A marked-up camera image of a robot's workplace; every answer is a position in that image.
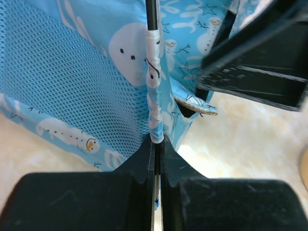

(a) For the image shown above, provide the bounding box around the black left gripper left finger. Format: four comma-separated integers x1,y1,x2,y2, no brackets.
0,138,155,231

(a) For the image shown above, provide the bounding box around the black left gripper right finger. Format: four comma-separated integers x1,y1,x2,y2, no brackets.
159,137,308,231

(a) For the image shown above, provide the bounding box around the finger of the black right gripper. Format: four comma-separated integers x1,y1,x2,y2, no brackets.
196,0,308,111

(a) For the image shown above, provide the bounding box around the blue patterned tent mat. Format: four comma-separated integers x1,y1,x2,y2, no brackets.
171,79,218,116

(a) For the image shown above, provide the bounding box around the blue patterned pet tent fabric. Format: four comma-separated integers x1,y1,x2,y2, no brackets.
0,0,265,210

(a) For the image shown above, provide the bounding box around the thin black tent pole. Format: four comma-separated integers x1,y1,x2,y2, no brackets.
145,0,158,31

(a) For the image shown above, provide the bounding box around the orange round lid jar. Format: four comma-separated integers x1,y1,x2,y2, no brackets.
299,147,308,190

